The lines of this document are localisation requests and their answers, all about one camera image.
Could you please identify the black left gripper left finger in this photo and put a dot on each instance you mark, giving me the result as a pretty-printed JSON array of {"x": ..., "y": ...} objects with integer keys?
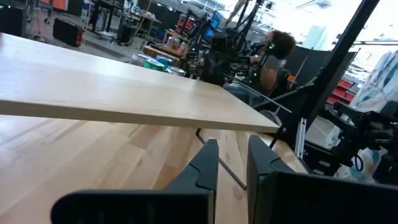
[{"x": 140, "y": 208}]

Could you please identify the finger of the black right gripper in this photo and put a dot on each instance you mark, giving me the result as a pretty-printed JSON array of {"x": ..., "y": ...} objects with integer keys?
[
  {"x": 210, "y": 70},
  {"x": 221, "y": 70}
]

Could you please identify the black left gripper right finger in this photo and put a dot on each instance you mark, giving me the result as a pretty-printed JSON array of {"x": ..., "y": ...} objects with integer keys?
[{"x": 311, "y": 202}]

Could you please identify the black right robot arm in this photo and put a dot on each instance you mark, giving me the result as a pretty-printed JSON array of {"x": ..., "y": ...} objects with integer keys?
[{"x": 367, "y": 133}]

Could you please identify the green Sprite can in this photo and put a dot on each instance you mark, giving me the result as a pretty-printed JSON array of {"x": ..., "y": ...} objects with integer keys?
[{"x": 154, "y": 64}]

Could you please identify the person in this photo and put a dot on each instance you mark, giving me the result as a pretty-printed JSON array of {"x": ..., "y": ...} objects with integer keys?
[{"x": 270, "y": 71}]

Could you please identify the small orange object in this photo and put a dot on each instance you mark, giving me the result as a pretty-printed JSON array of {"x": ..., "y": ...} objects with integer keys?
[{"x": 290, "y": 78}]

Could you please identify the black backdrop panel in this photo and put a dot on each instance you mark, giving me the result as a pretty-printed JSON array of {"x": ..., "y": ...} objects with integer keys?
[{"x": 306, "y": 62}]

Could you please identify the black standing desk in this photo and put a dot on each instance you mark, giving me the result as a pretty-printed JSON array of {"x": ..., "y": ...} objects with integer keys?
[{"x": 105, "y": 12}]

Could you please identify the red storage bins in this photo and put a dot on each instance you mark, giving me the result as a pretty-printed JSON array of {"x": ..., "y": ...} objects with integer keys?
[{"x": 340, "y": 91}]

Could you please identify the black equipment case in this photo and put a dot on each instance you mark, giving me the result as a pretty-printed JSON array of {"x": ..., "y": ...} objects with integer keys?
[{"x": 66, "y": 31}]

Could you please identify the white teal patterned bag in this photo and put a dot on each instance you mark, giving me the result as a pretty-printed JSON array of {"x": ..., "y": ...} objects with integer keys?
[{"x": 379, "y": 81}]

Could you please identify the orange fabric panel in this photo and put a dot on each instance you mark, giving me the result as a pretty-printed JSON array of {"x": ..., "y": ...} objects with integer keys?
[{"x": 59, "y": 4}]

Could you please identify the black cabinet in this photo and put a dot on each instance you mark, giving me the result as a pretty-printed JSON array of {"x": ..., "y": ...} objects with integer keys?
[{"x": 12, "y": 20}]

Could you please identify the wooden shelf with black frame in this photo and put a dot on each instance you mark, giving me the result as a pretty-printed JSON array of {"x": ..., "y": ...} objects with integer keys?
[{"x": 124, "y": 87}]

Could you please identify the black metal rig frame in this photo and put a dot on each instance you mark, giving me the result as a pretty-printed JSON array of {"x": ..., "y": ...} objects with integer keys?
[{"x": 335, "y": 62}]

